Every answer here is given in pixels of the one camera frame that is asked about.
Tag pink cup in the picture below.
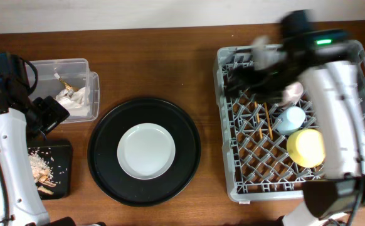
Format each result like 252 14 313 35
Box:
278 82 304 109

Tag white napkin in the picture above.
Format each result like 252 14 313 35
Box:
55 87 90 117

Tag light blue cup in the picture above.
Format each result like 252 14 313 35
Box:
277 106 306 136

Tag wooden chopstick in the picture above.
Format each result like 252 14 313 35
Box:
263 103 273 141
254 101 263 140

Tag food scraps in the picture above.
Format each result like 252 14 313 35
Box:
28 149 71 200

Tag yellow bowl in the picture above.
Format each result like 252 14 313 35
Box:
287 129 325 168

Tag grey plate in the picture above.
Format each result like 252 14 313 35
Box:
117 123 176 180

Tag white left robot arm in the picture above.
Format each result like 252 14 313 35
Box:
0 52 70 225

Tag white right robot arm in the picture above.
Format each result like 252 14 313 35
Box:
224 10 365 225

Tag waste in clear bin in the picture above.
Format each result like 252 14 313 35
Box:
54 72 79 95

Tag clear plastic waste bin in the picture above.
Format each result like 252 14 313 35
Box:
26 58 100 124

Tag grey dishwasher rack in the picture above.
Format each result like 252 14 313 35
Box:
213 40 365 204

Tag black rectangular bin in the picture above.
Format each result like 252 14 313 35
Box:
27 140 73 200

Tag round black tray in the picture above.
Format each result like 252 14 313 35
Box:
88 97 201 207

